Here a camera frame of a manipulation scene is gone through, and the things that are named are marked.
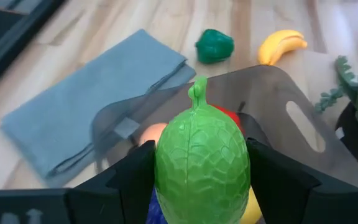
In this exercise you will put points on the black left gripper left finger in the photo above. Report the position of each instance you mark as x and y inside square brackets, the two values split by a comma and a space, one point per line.
[123, 196]

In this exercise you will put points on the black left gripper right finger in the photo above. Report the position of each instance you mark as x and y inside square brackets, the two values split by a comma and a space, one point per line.
[287, 196]

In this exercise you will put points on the yellow toy lemon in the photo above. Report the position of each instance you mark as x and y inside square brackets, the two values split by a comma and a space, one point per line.
[253, 208]

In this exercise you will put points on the purple toy grapes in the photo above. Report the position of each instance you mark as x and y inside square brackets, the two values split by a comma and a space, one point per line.
[157, 211]

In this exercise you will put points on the toy peach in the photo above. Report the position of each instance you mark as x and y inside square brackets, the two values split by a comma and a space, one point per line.
[154, 132]

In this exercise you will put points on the green toy cabbage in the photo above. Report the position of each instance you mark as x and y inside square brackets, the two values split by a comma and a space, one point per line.
[202, 168]

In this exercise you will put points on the red toy tomato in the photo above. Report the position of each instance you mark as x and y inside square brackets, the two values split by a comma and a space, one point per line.
[233, 118]

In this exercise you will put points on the yellow toy banana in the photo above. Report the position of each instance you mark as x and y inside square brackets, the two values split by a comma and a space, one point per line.
[278, 45]

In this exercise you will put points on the green toy bell pepper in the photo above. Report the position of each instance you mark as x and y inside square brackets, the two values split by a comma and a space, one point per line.
[213, 46]

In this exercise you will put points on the black plant pot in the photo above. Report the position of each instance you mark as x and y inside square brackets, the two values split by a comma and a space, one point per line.
[353, 143]

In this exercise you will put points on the blue-grey folded cloth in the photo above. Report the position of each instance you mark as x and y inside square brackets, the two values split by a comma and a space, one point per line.
[89, 102]

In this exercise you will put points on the grey translucent plastic bin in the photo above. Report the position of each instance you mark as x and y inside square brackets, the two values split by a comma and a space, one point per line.
[269, 93]

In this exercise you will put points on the black table edge frame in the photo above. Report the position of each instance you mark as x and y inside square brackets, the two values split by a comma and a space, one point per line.
[11, 51]

